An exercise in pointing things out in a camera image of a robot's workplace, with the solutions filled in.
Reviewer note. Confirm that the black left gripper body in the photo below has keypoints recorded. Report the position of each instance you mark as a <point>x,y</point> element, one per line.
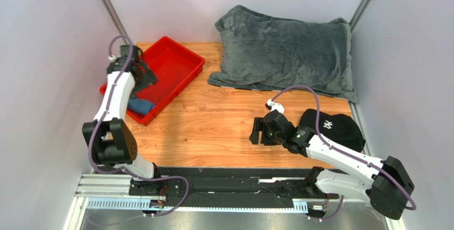
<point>147,79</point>

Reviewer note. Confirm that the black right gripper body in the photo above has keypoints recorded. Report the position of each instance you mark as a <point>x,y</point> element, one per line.
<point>261,132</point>

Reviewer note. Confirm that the blue t shirt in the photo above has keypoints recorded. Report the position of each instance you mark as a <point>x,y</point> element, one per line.
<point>140,106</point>

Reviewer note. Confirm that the red plastic tray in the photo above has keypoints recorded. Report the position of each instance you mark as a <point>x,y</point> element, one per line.
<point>175,67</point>

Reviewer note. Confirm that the black baseball cap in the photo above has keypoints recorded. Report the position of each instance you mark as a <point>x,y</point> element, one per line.
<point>342,130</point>

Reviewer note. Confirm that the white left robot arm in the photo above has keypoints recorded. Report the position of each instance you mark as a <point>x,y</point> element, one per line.
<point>111,145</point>

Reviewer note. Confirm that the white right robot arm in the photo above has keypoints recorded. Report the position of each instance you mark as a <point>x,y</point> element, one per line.
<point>354,169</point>

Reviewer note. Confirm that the grey plush pillow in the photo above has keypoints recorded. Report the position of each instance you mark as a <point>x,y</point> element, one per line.
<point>266,53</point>

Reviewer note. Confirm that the left aluminium frame post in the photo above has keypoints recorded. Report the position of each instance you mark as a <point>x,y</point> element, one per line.
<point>114,17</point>

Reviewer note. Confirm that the aluminium frame post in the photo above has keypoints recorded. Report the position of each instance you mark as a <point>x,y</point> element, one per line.
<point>358,14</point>
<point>114,17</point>

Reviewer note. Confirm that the right aluminium frame post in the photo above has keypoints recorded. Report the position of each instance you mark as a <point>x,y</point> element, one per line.
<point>358,14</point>

